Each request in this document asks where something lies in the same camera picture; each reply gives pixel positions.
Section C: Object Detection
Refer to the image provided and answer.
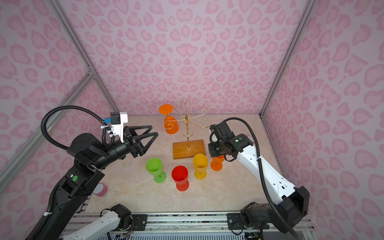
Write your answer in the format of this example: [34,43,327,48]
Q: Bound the gold wire glass rack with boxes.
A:
[173,99,210,143]

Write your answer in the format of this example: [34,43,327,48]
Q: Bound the orange wine glass front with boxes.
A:
[210,156,225,172]

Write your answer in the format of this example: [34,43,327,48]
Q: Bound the pink white tape roll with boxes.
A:
[93,183,109,197]

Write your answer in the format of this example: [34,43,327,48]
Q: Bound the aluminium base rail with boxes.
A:
[59,212,294,240]

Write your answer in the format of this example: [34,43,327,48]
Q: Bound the orange wine glass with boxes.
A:
[210,156,225,172]
[159,104,179,135]

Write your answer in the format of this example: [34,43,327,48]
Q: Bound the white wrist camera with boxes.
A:
[101,112,128,143]
[210,131,218,144]

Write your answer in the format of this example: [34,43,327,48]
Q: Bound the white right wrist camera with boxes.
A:
[210,131,218,144]

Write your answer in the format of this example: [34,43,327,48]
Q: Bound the green plastic wine glass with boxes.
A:
[146,158,167,184]

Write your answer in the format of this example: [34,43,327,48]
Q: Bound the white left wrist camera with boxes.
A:
[101,112,128,143]

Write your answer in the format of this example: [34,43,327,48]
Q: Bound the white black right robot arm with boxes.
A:
[208,119,310,239]

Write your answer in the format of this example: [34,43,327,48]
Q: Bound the red plastic wine glass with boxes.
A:
[172,166,189,192]

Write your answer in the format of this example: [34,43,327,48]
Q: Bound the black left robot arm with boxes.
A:
[27,125,159,240]

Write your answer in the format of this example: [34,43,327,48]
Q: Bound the wooden rack base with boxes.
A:
[173,140,206,160]

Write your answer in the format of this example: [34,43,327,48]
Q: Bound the yellow plastic wine glass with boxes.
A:
[193,154,209,180]

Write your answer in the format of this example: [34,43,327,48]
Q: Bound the black corrugated left cable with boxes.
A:
[26,105,116,240]

